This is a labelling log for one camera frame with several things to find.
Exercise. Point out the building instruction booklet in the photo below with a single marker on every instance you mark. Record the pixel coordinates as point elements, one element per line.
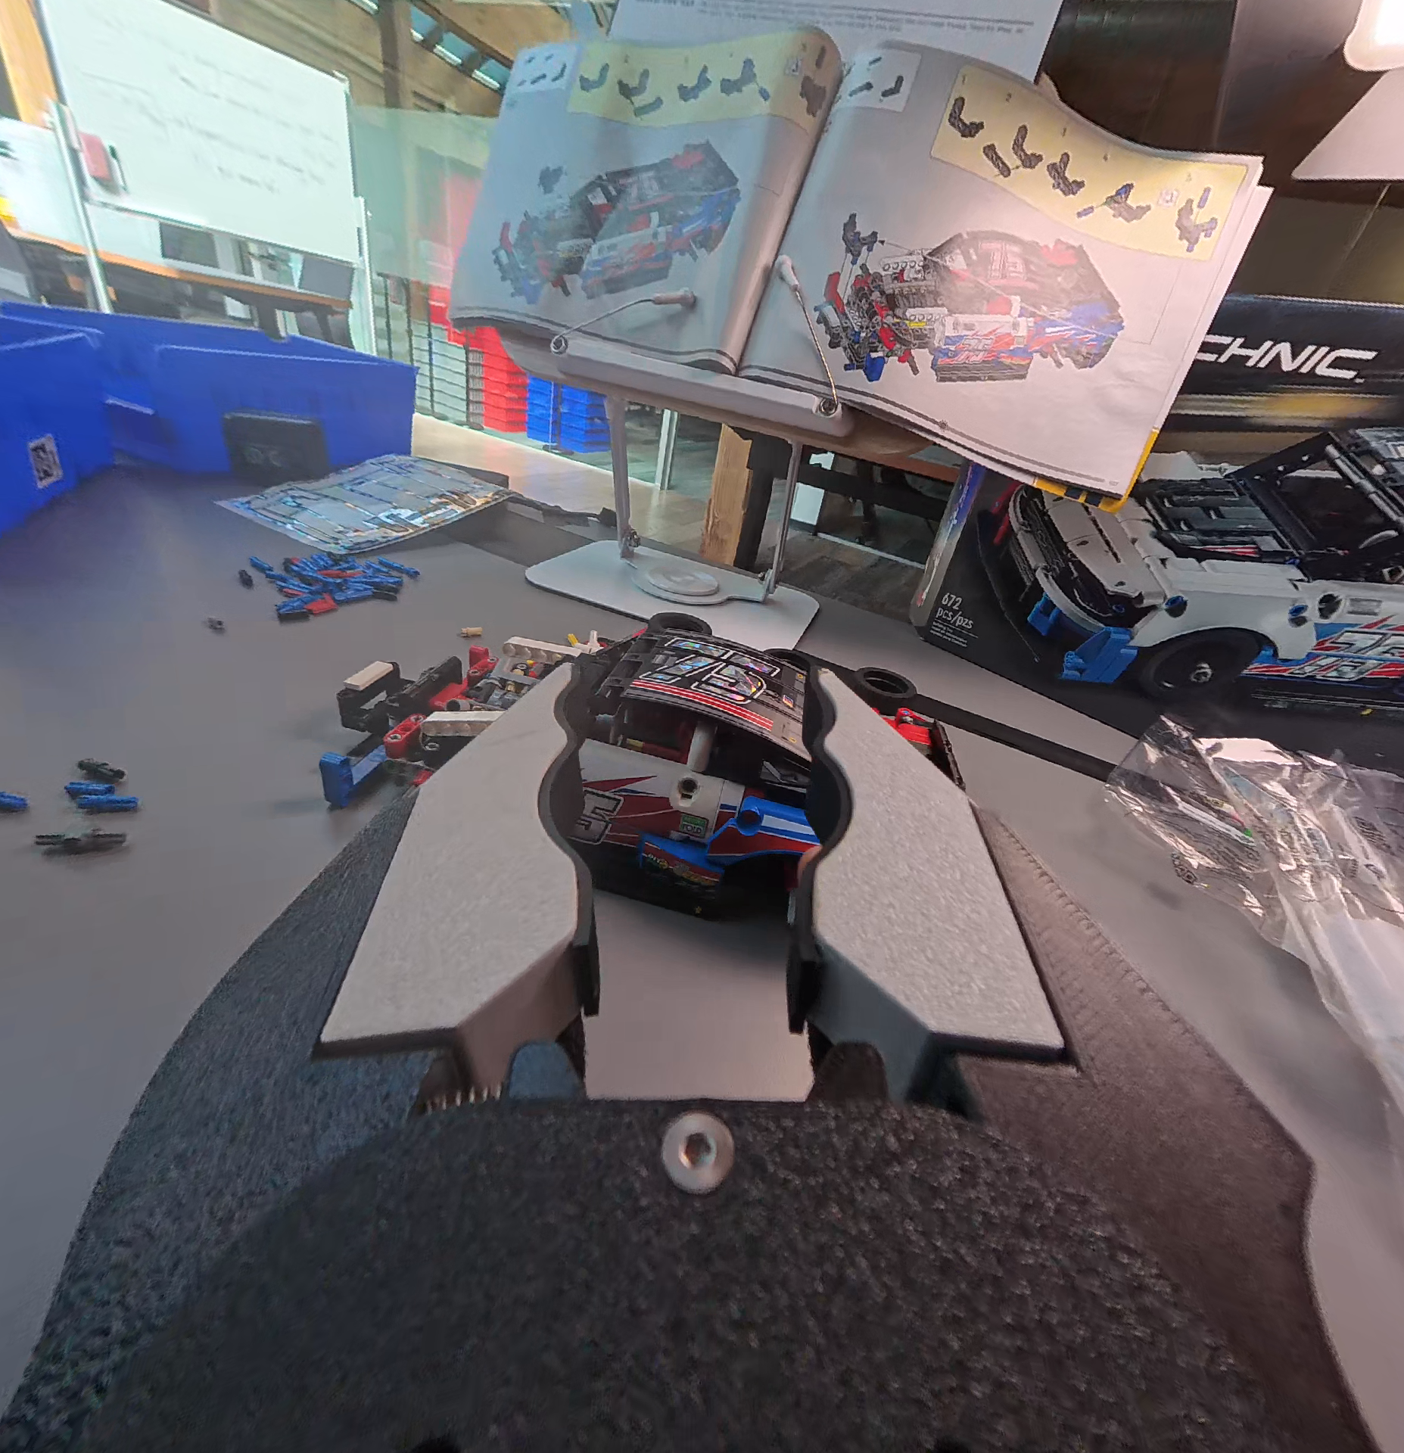
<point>862,204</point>

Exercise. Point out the blue storage bin with tag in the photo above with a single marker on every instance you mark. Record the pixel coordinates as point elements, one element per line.
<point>33,420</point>

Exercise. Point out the whiteboard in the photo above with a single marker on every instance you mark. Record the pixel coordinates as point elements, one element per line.
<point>225,124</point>

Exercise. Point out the pile of clear plastic bags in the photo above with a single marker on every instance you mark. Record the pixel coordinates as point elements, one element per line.
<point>1281,839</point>

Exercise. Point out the dark grey axle connector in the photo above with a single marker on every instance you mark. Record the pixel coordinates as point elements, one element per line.
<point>80,843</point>

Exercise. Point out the holographic sticker sheet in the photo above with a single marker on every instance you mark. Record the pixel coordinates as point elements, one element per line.
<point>362,505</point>

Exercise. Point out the toy brick race car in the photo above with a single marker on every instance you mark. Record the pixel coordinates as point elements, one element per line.
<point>703,726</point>

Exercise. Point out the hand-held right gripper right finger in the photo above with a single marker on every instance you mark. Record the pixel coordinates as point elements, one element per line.
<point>940,920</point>

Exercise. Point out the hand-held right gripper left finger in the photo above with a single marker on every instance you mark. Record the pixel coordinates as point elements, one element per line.
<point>452,908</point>

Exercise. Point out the stack of red blue bins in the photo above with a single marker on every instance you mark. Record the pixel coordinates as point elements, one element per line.
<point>509,386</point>

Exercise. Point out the grey desk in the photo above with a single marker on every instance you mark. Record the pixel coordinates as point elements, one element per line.
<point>146,965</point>

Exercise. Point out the white paper sheet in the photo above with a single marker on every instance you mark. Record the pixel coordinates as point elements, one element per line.
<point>838,28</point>

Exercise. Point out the wooden post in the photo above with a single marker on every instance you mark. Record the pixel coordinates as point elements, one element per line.
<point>731,500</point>

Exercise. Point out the ceiling light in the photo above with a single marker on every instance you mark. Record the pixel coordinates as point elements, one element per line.
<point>1390,32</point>

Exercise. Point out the toy car set box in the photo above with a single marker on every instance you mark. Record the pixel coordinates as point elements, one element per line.
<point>997,635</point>

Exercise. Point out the black connector peg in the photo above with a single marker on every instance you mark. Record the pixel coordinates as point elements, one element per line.
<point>101,767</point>

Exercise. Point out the red whiteboard eraser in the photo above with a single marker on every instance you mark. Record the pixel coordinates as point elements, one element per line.
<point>103,159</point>

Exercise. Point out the pile of blue brick pins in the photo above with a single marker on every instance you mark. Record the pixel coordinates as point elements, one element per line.
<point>327,584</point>

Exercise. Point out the white book stand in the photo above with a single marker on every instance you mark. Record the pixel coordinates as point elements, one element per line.
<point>611,584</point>

